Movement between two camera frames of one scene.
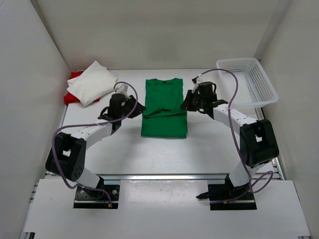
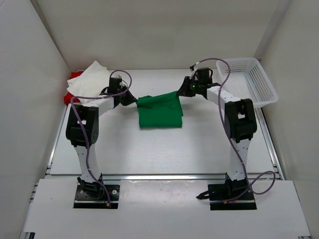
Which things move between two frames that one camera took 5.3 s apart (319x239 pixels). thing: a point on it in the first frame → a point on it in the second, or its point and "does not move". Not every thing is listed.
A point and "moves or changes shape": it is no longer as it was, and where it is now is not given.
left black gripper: x=139 y=108 → x=130 y=98
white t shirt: x=96 y=81 does not move
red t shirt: x=70 y=98 does not move
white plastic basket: x=254 y=88 does not move
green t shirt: x=164 y=117 moves or changes shape
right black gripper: x=187 y=104 → x=185 y=90
